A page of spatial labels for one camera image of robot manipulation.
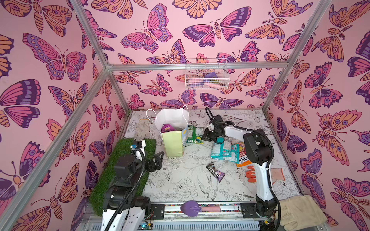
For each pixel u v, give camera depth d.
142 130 1.08
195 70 0.98
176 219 0.73
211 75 0.95
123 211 0.44
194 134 1.02
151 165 0.59
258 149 0.58
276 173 0.85
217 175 0.84
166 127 0.92
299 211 0.73
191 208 0.74
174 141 0.82
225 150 0.90
